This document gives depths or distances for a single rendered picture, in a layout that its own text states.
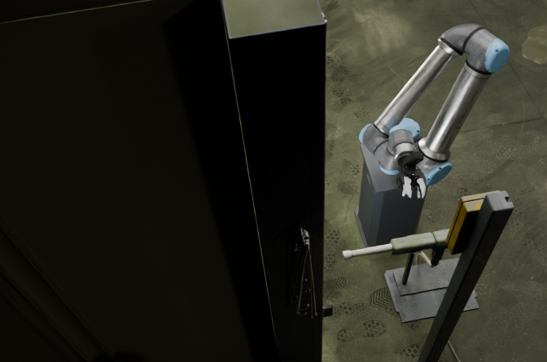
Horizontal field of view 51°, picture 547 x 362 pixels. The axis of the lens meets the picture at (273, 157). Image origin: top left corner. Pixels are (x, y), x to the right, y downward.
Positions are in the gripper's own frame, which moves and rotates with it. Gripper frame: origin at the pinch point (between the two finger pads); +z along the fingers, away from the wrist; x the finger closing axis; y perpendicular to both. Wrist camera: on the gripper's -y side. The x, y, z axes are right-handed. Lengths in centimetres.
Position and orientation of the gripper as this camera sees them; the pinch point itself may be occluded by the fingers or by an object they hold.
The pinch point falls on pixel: (416, 194)
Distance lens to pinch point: 217.4
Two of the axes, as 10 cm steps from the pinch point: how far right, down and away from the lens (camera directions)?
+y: -1.4, 7.0, 7.0
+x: -9.9, -1.0, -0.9
